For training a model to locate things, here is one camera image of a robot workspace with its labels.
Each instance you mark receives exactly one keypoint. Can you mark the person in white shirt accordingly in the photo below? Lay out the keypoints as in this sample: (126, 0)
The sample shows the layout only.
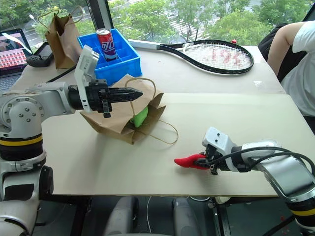
(301, 73)

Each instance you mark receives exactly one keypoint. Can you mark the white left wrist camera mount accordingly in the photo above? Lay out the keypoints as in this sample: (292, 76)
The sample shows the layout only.
(85, 64)

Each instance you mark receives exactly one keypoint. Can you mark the black window frame post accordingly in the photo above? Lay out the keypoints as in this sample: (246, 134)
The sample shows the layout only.
(98, 14)

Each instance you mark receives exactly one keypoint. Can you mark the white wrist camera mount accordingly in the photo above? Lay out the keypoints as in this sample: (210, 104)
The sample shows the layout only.
(221, 142)
(85, 64)

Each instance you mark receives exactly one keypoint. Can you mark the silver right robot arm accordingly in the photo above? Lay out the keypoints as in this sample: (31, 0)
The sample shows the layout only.
(288, 169)

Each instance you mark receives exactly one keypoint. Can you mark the blue plastic divided bin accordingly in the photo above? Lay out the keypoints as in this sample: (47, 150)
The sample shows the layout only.
(123, 65)

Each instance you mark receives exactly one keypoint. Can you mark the crumpled brown paper bag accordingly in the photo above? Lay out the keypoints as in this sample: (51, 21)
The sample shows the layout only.
(115, 120)

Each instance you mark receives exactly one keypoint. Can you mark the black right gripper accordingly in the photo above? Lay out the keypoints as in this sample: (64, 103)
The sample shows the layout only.
(212, 157)

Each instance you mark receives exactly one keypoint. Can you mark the white shoe under table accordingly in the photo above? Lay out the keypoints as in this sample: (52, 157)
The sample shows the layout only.
(222, 199)

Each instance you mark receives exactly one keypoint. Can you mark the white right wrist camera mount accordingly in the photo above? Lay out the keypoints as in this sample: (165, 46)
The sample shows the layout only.
(221, 142)

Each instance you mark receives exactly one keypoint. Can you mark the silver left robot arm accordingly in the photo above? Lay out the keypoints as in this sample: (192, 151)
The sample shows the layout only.
(51, 98)

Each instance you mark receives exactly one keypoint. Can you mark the open laptop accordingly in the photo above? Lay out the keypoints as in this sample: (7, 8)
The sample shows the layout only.
(12, 51)

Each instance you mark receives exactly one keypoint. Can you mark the red plush toy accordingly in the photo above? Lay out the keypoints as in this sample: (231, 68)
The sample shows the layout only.
(184, 161)

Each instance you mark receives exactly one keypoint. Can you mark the red purple soda can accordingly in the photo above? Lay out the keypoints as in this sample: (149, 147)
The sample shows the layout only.
(107, 45)

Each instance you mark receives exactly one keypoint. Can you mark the black tennis racket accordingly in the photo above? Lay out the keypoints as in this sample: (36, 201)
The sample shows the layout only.
(216, 68)

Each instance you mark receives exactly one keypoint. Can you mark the grey rounded robot leg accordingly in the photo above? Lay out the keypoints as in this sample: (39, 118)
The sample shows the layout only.
(121, 216)
(185, 217)

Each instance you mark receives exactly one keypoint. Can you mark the green plush toy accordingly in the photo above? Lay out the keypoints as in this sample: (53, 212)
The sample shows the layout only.
(139, 118)

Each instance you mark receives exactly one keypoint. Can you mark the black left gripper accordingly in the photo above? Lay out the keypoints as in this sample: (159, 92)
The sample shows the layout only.
(97, 96)

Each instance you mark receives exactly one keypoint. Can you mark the black handheld controller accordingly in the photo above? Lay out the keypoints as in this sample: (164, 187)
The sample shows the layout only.
(39, 57)

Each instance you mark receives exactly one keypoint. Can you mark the upright brown paper bag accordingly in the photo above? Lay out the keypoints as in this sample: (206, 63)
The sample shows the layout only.
(62, 41)

